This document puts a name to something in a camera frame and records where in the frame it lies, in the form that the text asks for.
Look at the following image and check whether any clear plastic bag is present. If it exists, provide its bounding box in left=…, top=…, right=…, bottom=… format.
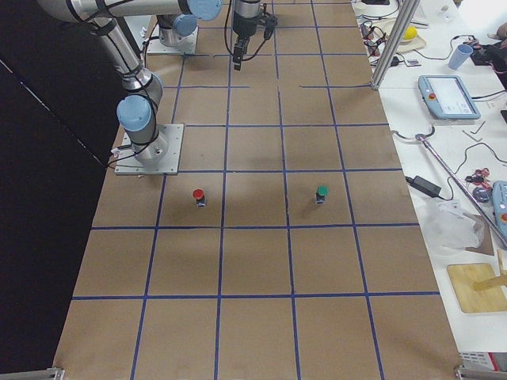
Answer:
left=416, top=199, right=486, bottom=258

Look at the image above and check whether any blue paper cup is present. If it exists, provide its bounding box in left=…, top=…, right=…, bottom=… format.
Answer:
left=448, top=44, right=474, bottom=70

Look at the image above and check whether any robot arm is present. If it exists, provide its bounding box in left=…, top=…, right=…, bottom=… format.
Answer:
left=38, top=1, right=221, bottom=167
left=157, top=1, right=278, bottom=71

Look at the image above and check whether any aluminium frame post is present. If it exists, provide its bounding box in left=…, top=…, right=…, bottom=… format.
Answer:
left=371, top=0, right=420, bottom=90

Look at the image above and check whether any metal walking cane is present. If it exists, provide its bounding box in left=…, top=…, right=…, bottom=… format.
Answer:
left=392, top=125, right=507, bottom=251

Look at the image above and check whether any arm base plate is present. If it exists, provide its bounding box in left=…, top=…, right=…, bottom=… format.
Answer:
left=147, top=26, right=199, bottom=55
left=112, top=124, right=185, bottom=176

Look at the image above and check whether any wooden cutting board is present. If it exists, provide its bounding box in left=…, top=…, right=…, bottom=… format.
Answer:
left=447, top=263, right=506, bottom=314

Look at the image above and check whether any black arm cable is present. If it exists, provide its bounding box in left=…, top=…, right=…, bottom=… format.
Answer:
left=223, top=0, right=278, bottom=63

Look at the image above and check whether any red push button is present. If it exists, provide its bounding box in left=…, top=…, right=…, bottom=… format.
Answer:
left=193, top=188, right=207, bottom=207

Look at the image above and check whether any teach pendant tablet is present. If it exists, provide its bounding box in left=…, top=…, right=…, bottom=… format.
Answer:
left=417, top=75, right=481, bottom=120

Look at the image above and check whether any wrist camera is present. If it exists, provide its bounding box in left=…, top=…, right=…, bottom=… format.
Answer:
left=261, top=13, right=278, bottom=40

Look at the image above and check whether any black power adapter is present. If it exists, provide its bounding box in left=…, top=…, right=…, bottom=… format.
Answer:
left=406, top=176, right=441, bottom=198

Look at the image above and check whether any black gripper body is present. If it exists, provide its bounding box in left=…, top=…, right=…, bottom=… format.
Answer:
left=232, top=0, right=261, bottom=38

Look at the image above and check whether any yellow ball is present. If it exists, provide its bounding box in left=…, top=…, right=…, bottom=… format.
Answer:
left=402, top=26, right=417, bottom=41

